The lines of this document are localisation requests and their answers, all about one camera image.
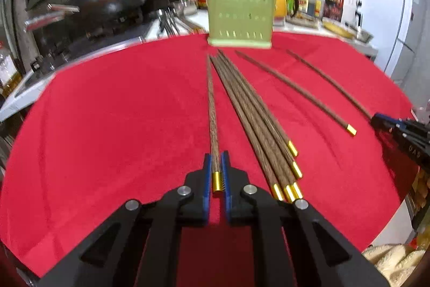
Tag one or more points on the clear cooking oil bottle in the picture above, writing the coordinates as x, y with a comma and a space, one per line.
8, 68

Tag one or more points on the brown wooden chopstick gold cap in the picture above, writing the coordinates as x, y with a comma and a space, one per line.
288, 193
295, 169
351, 130
291, 148
297, 190
277, 191
362, 110
213, 125

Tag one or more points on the green plastic chopstick holder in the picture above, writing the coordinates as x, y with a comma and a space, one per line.
242, 21

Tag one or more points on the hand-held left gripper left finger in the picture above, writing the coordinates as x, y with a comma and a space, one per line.
207, 179

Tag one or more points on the white refrigerator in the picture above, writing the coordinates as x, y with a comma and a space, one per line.
396, 4

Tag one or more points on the red tablecloth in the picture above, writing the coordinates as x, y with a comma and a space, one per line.
117, 125

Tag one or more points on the yellow plastic jar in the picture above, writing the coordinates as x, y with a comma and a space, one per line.
281, 6

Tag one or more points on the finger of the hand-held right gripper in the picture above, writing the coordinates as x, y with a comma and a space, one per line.
388, 119
389, 129

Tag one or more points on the black gas stove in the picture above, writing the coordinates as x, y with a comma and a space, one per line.
84, 38

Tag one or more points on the yellow fluffy towel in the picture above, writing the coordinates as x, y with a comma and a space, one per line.
393, 266

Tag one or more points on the yellow food tray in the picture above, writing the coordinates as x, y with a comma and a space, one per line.
337, 28

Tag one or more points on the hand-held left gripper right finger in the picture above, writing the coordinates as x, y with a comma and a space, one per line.
225, 179

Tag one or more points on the steel cooking utensils bundle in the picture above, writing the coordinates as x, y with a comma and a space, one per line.
169, 23

